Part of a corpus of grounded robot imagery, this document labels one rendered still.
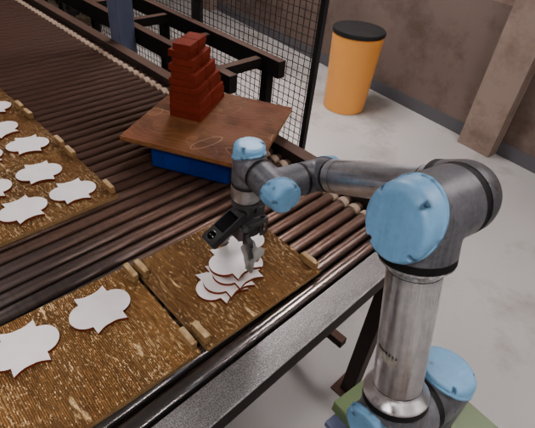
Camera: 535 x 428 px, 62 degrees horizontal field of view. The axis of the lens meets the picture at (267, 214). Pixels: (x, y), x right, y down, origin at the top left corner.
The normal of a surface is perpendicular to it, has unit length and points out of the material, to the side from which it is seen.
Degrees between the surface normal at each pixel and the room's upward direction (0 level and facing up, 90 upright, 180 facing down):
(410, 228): 80
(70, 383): 0
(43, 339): 0
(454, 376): 11
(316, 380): 0
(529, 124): 90
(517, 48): 90
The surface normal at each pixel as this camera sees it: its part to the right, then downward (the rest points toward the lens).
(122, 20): 0.70, 0.50
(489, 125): -0.79, 0.33
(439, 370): 0.22, -0.83
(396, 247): -0.81, 0.08
